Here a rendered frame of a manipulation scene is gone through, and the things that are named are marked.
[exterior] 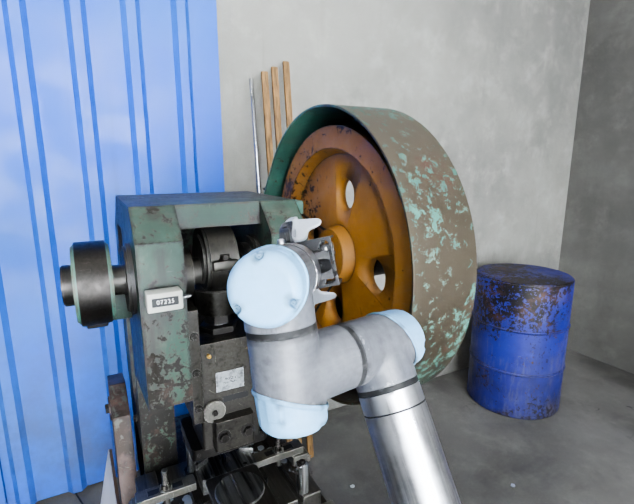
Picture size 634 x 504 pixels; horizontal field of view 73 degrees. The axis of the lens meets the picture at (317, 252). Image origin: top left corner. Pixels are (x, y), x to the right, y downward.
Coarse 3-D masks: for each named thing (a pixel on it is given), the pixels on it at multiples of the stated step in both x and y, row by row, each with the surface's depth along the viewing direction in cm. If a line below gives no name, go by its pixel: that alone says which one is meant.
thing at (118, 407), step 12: (108, 384) 138; (120, 384) 137; (108, 396) 141; (120, 396) 134; (108, 408) 140; (120, 408) 132; (120, 420) 130; (120, 432) 129; (120, 444) 129; (132, 444) 130; (120, 456) 129; (132, 456) 130; (120, 468) 128; (132, 468) 130; (120, 480) 128; (132, 480) 129; (120, 492) 128; (132, 492) 129
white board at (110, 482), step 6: (108, 450) 154; (108, 456) 152; (108, 462) 151; (108, 468) 149; (114, 468) 144; (108, 474) 148; (114, 474) 142; (108, 480) 147; (114, 480) 139; (108, 486) 145; (114, 486) 136; (102, 492) 155; (108, 492) 144; (114, 492) 134; (102, 498) 154; (108, 498) 143; (114, 498) 133
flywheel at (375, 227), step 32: (320, 128) 121; (352, 128) 108; (320, 160) 129; (352, 160) 115; (384, 160) 98; (288, 192) 144; (320, 192) 132; (384, 192) 98; (320, 224) 134; (352, 224) 118; (384, 224) 105; (352, 256) 118; (384, 256) 106; (320, 288) 138; (352, 288) 121; (384, 288) 108; (320, 320) 140
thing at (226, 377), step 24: (216, 336) 106; (240, 336) 106; (216, 360) 104; (240, 360) 107; (216, 384) 105; (240, 384) 108; (216, 408) 105; (240, 408) 109; (216, 432) 104; (240, 432) 107
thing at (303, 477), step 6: (300, 462) 116; (306, 462) 117; (300, 468) 115; (306, 468) 116; (300, 474) 116; (306, 474) 116; (300, 480) 116; (306, 480) 117; (300, 486) 116; (306, 486) 117; (300, 492) 117; (306, 492) 118
